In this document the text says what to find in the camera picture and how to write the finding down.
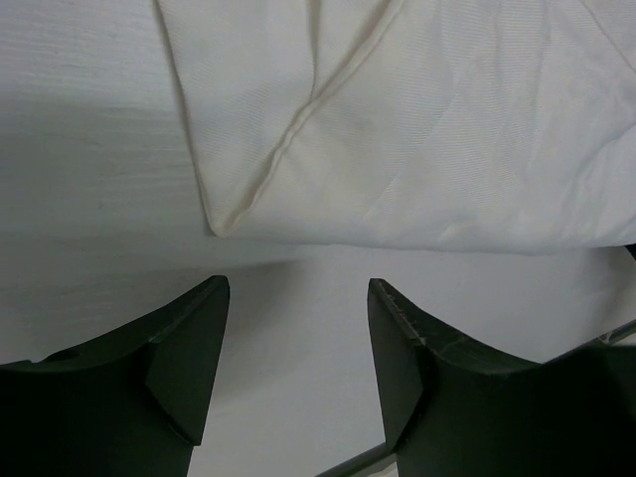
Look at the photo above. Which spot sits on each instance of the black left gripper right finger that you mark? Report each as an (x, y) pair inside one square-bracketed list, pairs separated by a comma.
[(454, 406)]

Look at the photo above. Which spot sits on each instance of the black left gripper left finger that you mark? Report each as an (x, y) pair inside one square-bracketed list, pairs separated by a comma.
[(132, 402)]

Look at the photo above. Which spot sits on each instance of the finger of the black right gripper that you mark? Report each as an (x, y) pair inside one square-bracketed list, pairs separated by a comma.
[(631, 248)]

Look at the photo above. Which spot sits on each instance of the white pleated skirt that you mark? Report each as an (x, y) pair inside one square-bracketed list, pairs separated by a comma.
[(504, 126)]

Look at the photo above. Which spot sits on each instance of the aluminium front table rail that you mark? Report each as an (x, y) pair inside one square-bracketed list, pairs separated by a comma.
[(378, 458)]

